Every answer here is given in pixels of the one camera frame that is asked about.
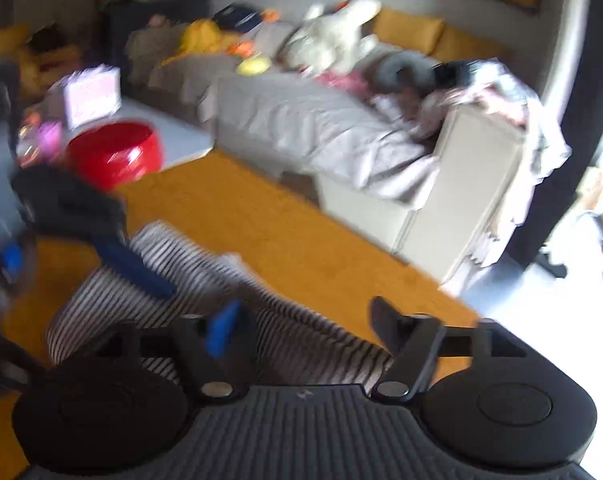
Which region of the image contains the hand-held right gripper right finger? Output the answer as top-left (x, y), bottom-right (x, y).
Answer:
top-left (370, 296), bottom-right (513, 403)

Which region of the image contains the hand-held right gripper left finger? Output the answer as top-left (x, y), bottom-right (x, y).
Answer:
top-left (108, 300), bottom-right (254, 402)

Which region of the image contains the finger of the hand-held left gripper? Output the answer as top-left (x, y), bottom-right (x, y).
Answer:
top-left (0, 240), bottom-right (49, 396)
top-left (92, 236), bottom-right (176, 301)

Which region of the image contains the black white striped garment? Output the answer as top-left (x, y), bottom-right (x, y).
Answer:
top-left (45, 221), bottom-right (398, 387)

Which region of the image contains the pile of light clothes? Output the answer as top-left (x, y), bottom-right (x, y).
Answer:
top-left (371, 57), bottom-right (573, 173)

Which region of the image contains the red round bowl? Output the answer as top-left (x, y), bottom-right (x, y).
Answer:
top-left (67, 119), bottom-right (165, 192)

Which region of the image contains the purple toy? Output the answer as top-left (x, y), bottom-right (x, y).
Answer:
top-left (17, 119), bottom-right (65, 167)

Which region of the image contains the pink white box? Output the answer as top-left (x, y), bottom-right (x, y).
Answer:
top-left (62, 65), bottom-right (122, 129)

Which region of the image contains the yellow armchair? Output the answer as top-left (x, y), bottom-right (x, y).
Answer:
top-left (0, 24), bottom-right (83, 102)

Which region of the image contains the black cabinet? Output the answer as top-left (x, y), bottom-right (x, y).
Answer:
top-left (108, 0), bottom-right (215, 57)

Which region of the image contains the yellow garment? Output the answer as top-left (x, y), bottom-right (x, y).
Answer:
top-left (160, 18), bottom-right (243, 67)

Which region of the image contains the grey covered sofa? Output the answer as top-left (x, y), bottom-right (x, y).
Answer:
top-left (125, 7), bottom-right (573, 288)

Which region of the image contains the yellow green round toy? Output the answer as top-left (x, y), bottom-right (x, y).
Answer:
top-left (236, 54), bottom-right (272, 78)

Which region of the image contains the pink cloth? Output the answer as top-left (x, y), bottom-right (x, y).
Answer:
top-left (315, 70), bottom-right (373, 97)

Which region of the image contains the grey neck pillow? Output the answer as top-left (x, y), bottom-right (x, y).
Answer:
top-left (370, 51), bottom-right (441, 97)

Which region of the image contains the dark blue box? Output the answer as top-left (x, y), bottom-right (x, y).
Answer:
top-left (211, 3), bottom-right (263, 34)

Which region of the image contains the yellow sofa cushion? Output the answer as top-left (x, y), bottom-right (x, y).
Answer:
top-left (370, 9), bottom-right (445, 57)
top-left (433, 24), bottom-right (513, 65)

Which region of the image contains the white plush toy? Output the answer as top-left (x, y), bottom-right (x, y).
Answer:
top-left (280, 0), bottom-right (383, 75)

